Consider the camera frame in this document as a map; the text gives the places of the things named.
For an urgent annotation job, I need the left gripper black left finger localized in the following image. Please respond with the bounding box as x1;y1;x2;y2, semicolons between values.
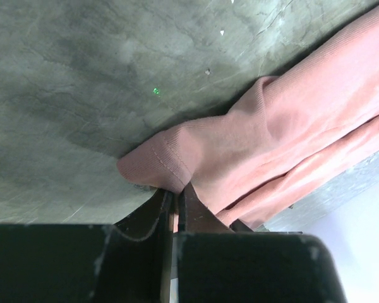
0;190;174;302

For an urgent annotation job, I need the pink printed t shirt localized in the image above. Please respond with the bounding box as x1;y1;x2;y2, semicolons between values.
117;5;379;227

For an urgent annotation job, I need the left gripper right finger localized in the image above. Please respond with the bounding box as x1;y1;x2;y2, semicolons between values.
177;185;346;302

